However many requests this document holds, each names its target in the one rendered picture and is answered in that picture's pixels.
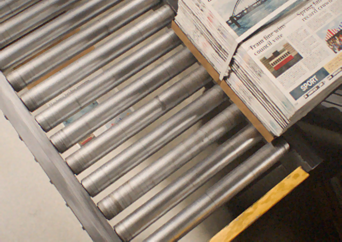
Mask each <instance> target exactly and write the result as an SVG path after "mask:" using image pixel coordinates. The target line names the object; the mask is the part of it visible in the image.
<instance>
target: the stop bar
mask: <svg viewBox="0 0 342 242"><path fill-rule="evenodd" d="M308 176H309V173H308V172H307V170H305V169H304V167H303V166H300V167H298V168H297V169H295V170H294V172H292V173H291V174H289V175H288V176H287V177H286V178H285V179H284V180H282V181H281V182H279V183H278V184H277V185H276V186H275V187H274V188H272V189H271V190H270V191H269V192H267V193H266V194H265V195H264V196H263V197H262V198H260V199H259V200H257V202H256V203H254V204H253V205H251V206H250V207H249V208H248V209H247V210H246V211H244V212H243V213H241V214H240V215H239V216H238V217H237V218H236V219H234V220H233V221H232V222H231V223H229V224H228V225H227V226H226V227H225V228H224V229H222V230H221V231H220V232H219V233H218V234H216V235H215V236H213V237H212V238H211V239H210V240H209V241H208V242H231V241H232V240H233V239H234V238H235V237H236V236H238V235H239V234H240V233H241V232H242V231H243V230H245V229H246V228H247V227H248V226H249V225H251V223H253V222H254V221H255V220H257V219H258V218H259V217H261V215H262V214H264V213H265V212H266V211H268V210H269V209H270V208H271V207H272V206H273V205H275V204H276V203H278V202H279V200H281V199H282V198H283V197H285V196H286V195H287V194H290V193H291V191H292V190H293V189H294V188H295V187H296V186H297V185H299V184H300V183H301V182H302V181H304V180H305V179H306V178H307V177H308Z"/></svg>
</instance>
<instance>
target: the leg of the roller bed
mask: <svg viewBox="0 0 342 242"><path fill-rule="evenodd" d="M289 174H291V173H289V171H288V170H287V169H286V167H285V166H284V165H283V164H280V165H279V166H277V167H276V168H274V169H273V170H272V171H271V172H270V173H269V174H267V175H265V176H264V177H263V178H262V179H261V180H259V181H257V182H256V183H255V184H254V185H252V187H250V188H249V189H247V190H246V191H245V192H243V193H241V195H240V196H239V197H237V198H236V199H233V203H234V204H235V205H236V206H237V207H238V209H239V210H244V209H245V208H246V207H247V206H249V205H251V204H253V203H254V202H256V201H257V200H259V199H260V198H262V197H263V196H264V195H265V194H266V193H267V192H269V191H270V190H271V189H272V188H274V187H275V186H276V185H277V184H278V183H279V182H281V181H282V180H284V179H285V178H286V177H287V176H288V175H289Z"/></svg>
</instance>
